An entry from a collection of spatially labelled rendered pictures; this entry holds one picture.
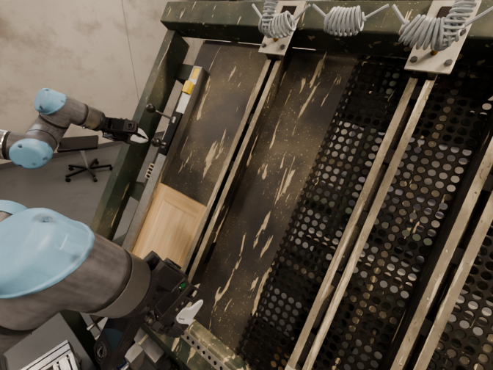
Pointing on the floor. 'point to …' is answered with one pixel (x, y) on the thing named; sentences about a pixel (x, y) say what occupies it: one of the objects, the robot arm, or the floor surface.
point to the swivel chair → (72, 144)
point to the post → (86, 338)
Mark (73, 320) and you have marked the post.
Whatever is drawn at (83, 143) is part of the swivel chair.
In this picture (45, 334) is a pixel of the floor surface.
